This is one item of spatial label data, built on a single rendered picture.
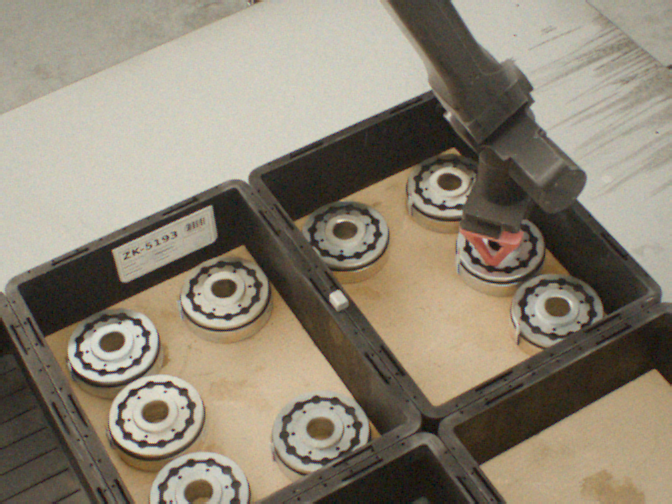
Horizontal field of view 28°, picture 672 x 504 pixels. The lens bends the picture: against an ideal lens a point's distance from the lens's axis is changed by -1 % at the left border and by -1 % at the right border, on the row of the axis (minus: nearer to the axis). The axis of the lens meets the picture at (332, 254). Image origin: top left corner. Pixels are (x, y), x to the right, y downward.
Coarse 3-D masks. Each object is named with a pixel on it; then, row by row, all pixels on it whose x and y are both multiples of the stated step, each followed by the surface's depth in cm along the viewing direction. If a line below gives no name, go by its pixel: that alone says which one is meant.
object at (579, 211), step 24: (432, 96) 160; (384, 120) 158; (312, 144) 156; (336, 144) 156; (264, 168) 153; (264, 192) 151; (288, 216) 149; (576, 216) 147; (600, 240) 144; (312, 264) 144; (624, 264) 142; (648, 288) 140; (360, 312) 139; (624, 312) 138; (576, 336) 136; (384, 360) 135; (528, 360) 135; (408, 384) 133; (480, 384) 133; (504, 384) 133; (432, 408) 131; (456, 408) 131
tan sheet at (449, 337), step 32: (384, 192) 164; (416, 224) 160; (416, 256) 157; (448, 256) 157; (352, 288) 154; (384, 288) 154; (416, 288) 154; (448, 288) 154; (384, 320) 151; (416, 320) 151; (448, 320) 151; (480, 320) 150; (416, 352) 148; (448, 352) 148; (480, 352) 148; (512, 352) 147; (448, 384) 145
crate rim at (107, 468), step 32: (224, 192) 152; (64, 256) 146; (288, 256) 145; (320, 288) 142; (32, 320) 141; (64, 384) 135; (384, 384) 134; (416, 416) 131; (96, 448) 130; (384, 448) 129; (320, 480) 127
